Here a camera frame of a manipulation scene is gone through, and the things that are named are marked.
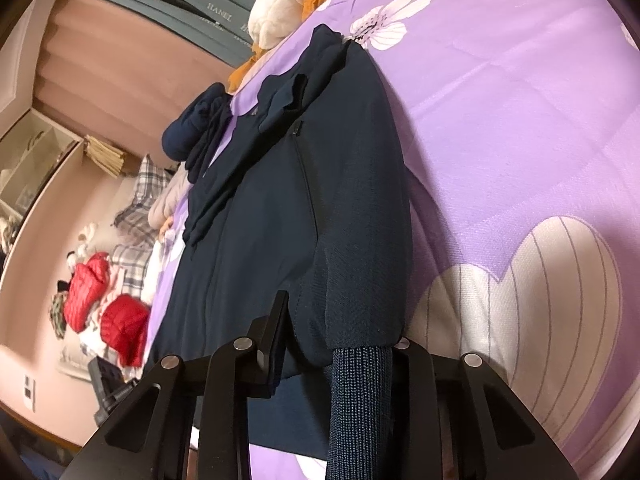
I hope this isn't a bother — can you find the purple floral bed cover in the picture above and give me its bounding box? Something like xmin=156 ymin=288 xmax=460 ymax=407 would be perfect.
xmin=151 ymin=0 xmax=639 ymax=479

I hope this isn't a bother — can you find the red puffer jacket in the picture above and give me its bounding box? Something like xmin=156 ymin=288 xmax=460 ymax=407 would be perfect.
xmin=63 ymin=252 xmax=110 ymax=333
xmin=100 ymin=295 xmax=150 ymax=367

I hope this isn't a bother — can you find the dark navy large garment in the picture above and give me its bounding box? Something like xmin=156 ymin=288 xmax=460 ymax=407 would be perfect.
xmin=150 ymin=25 xmax=412 ymax=479

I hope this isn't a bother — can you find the orange cloth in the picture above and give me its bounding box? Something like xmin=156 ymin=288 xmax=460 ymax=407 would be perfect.
xmin=227 ymin=0 xmax=331 ymax=94

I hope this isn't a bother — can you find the tan curtain tassel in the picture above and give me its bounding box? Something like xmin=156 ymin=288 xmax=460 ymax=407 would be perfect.
xmin=84 ymin=136 xmax=126 ymax=178

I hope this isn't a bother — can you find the beige folded quilt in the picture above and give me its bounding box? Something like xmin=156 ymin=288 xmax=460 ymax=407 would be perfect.
xmin=148 ymin=165 xmax=192 ymax=231

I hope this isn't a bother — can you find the plaid pillow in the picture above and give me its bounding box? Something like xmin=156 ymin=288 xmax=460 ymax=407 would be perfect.
xmin=110 ymin=155 xmax=171 ymax=298

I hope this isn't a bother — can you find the pink curtain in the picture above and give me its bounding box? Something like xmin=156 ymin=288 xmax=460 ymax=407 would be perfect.
xmin=35 ymin=0 xmax=236 ymax=166

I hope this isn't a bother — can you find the wall shelf cabinet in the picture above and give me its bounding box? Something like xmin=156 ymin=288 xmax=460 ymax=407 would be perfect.
xmin=0 ymin=110 xmax=81 ymax=223

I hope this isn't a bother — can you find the folded navy clothes stack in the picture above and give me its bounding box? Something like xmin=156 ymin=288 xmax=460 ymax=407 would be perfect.
xmin=162 ymin=82 xmax=232 ymax=184

